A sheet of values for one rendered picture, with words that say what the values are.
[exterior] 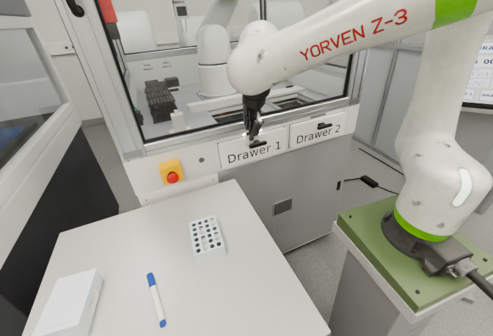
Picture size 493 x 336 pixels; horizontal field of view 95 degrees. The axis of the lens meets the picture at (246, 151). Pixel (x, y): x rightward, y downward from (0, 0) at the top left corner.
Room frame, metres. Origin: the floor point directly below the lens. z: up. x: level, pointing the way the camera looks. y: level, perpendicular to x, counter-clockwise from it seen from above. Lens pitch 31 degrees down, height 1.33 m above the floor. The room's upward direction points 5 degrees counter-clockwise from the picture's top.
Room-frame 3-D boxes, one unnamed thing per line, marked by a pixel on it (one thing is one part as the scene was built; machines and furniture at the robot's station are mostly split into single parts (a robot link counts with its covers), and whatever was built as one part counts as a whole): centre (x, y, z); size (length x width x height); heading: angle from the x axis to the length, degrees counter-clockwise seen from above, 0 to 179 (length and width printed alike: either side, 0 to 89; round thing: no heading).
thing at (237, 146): (0.79, -0.03, 0.87); 0.29 x 0.02 x 0.11; 111
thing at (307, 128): (0.90, -0.33, 0.87); 0.29 x 0.02 x 0.11; 111
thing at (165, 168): (0.66, 0.27, 0.88); 0.07 x 0.05 x 0.07; 111
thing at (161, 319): (0.29, 0.24, 0.77); 0.14 x 0.02 x 0.02; 30
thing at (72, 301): (0.28, 0.43, 0.79); 0.13 x 0.09 x 0.05; 13
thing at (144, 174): (1.26, 0.10, 0.87); 1.02 x 0.95 x 0.14; 111
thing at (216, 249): (0.45, 0.14, 0.78); 0.12 x 0.08 x 0.04; 17
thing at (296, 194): (1.26, 0.09, 0.40); 1.03 x 0.95 x 0.80; 111
